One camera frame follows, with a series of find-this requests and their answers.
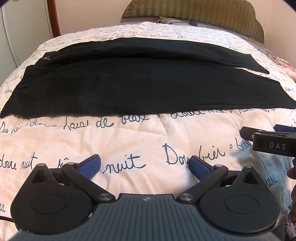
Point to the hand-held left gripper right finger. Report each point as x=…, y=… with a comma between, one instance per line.
x=200, y=167

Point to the black pants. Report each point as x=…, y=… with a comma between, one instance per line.
x=143, y=76

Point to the white wardrobe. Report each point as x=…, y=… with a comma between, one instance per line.
x=23, y=25

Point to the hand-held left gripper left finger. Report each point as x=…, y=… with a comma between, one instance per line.
x=89, y=165

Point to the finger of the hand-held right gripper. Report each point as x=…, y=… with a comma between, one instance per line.
x=284, y=128
x=247, y=132

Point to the floral cloth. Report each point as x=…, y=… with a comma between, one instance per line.
x=278, y=62

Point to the white script-printed bedspread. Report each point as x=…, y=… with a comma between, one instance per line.
x=148, y=139

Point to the olive woven headboard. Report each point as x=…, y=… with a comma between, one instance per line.
x=196, y=14

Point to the brown wooden frame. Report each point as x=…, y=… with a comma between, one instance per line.
x=53, y=17

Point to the person's right hand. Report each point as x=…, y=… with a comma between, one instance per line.
x=292, y=172

